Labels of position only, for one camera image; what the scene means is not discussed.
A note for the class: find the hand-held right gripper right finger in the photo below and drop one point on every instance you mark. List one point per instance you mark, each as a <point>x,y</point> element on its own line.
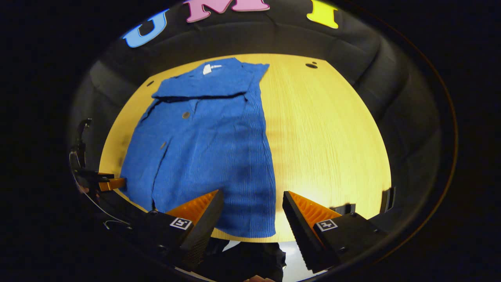
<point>299,231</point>

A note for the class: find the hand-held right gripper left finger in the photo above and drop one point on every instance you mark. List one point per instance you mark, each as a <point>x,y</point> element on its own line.
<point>201,231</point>

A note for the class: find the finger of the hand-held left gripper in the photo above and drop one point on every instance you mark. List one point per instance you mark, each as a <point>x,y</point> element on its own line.
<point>111,183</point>

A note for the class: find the blue button shirt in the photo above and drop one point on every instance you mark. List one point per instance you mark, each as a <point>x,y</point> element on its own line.
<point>207,156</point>

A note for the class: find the black backdrop cloth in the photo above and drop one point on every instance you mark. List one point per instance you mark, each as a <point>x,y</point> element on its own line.
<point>352,51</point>

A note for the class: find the black bracket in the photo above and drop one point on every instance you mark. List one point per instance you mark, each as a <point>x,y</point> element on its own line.
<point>388,199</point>
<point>343,208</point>

